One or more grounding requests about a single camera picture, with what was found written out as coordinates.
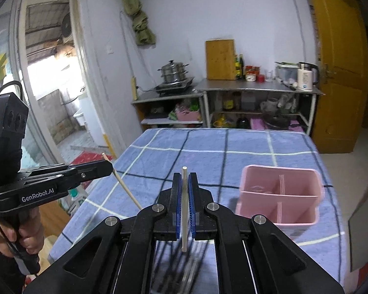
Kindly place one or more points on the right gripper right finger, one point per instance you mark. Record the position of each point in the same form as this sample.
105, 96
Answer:
194, 204

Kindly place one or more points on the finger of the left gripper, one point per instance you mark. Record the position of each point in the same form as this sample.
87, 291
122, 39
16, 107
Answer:
93, 170

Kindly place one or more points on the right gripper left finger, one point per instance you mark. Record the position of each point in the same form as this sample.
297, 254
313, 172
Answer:
175, 206

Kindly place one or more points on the light wooden chopstick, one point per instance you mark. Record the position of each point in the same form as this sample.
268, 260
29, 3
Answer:
184, 210
127, 190

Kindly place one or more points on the metal kitchen table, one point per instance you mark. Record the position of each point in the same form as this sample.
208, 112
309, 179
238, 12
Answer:
259, 91

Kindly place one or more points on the left hand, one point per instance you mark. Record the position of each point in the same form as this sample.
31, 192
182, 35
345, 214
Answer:
31, 234

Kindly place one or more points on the red floor mat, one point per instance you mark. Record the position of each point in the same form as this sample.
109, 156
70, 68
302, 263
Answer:
86, 157

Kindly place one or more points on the blue checked tablecloth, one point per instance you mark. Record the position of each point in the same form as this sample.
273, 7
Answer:
218, 157

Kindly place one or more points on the black tracker box left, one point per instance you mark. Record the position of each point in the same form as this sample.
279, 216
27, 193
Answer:
13, 120

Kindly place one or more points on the low metal shelf stand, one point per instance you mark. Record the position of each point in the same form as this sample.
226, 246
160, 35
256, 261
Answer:
155, 110

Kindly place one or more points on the pink utensil holder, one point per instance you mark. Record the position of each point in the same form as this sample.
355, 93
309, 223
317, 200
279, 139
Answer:
288, 197

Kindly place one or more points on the stainless steel steamer pot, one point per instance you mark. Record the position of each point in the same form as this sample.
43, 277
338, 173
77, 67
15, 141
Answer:
173, 72

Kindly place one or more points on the red jar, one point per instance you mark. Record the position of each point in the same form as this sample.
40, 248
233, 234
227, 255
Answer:
251, 73

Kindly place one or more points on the wooden cutting board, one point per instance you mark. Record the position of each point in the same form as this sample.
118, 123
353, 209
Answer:
220, 59

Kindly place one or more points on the dark sauce bottle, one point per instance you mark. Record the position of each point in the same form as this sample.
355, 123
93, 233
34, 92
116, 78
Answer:
239, 67

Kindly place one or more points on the white electric kettle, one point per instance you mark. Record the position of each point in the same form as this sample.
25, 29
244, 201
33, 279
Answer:
307, 76

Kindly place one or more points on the yellow wooden door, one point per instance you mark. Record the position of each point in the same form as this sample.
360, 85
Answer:
343, 75

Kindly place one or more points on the green hanging cloth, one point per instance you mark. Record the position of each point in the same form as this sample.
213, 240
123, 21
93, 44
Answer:
143, 34

